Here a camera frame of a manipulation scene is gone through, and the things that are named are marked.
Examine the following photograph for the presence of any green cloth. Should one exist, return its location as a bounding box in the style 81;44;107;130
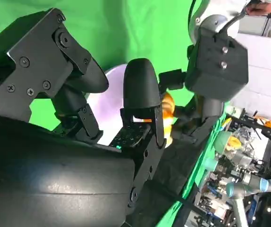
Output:
0;0;228;227

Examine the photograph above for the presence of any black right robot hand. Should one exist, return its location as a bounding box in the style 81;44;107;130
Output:
0;8;168;227

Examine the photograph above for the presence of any lilac plate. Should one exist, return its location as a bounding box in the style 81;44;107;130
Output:
85;64;136;146

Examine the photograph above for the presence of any person's hand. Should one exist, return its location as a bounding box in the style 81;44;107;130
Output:
246;0;271;15

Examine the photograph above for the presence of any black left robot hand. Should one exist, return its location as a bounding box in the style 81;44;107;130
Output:
158;68;224;145

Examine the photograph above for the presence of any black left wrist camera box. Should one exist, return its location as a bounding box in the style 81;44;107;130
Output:
184;27;249;103

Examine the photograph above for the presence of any black cable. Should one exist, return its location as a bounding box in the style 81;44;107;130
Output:
219;9;247;36

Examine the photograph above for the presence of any pale green round object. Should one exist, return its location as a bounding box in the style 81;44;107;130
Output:
214;131;233;155

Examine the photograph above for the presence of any black metal frame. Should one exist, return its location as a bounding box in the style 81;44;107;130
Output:
229;113;271;166

